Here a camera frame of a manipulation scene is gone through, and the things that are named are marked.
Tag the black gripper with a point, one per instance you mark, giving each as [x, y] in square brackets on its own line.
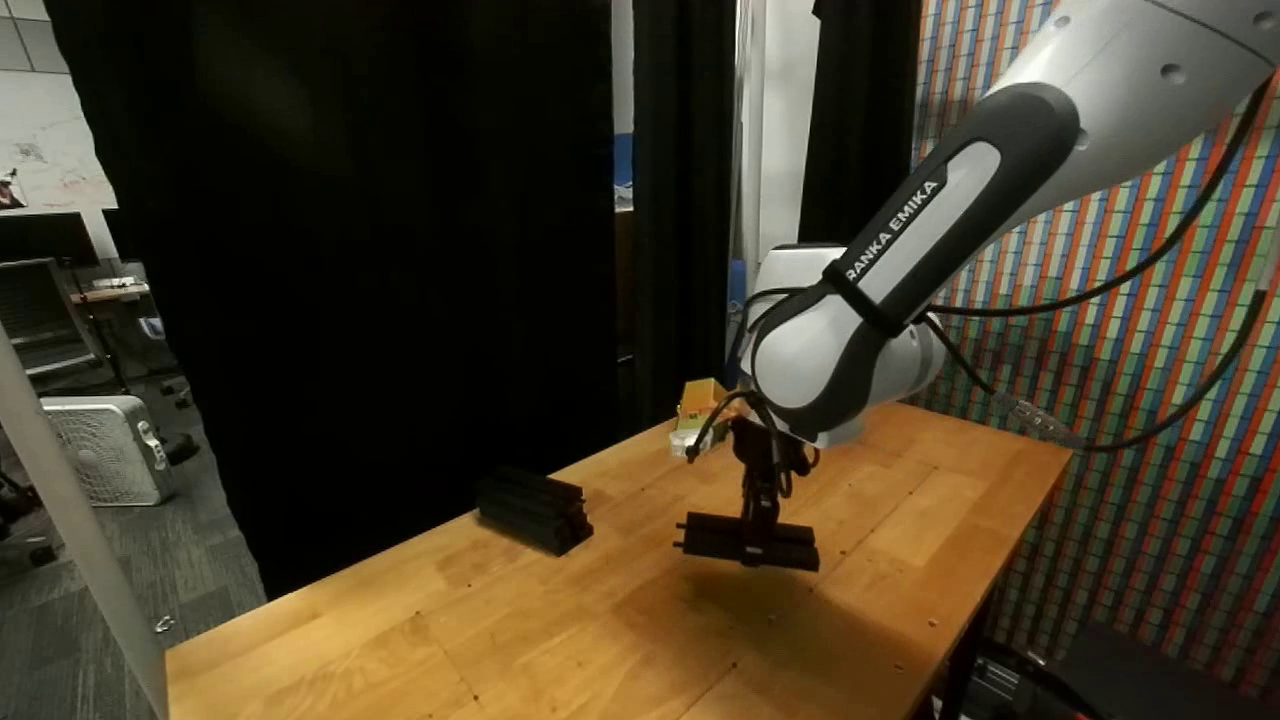
[768, 449]

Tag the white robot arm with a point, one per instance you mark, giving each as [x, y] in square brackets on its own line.
[855, 347]

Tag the yellow red emergency stop button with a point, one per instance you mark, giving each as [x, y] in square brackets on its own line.
[697, 396]

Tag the narrow black curtain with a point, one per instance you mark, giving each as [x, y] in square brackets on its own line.
[682, 201]

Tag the white upright pole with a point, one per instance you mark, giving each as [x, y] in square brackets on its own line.
[772, 135]

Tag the colourful patterned backdrop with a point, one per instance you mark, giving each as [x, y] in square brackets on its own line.
[1163, 505]

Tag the black curtain beside backdrop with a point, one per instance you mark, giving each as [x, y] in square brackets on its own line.
[861, 122]

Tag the black chair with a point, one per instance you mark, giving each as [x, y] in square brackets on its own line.
[1163, 675]

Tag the white box appliance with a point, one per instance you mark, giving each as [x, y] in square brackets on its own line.
[114, 445]

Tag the grey slanted beam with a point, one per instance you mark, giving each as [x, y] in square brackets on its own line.
[66, 505]

